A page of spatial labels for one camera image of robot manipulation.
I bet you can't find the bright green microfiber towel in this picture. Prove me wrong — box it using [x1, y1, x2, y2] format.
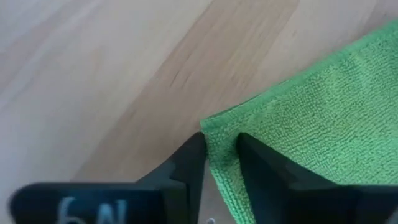
[200, 18, 398, 224]

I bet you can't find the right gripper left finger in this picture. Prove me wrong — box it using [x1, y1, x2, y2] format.
[8, 132, 208, 224]

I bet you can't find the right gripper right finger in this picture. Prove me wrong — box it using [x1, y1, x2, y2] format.
[236, 133, 398, 224]

